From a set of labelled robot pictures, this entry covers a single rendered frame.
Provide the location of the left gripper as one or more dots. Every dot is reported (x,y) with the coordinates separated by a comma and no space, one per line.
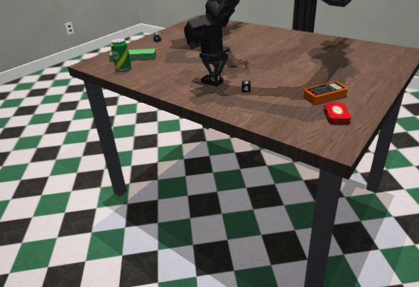
(216,54)

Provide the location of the green soda can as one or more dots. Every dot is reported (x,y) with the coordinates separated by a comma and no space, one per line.
(120,53)

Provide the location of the orange multimeter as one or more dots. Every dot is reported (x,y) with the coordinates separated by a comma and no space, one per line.
(325,92)

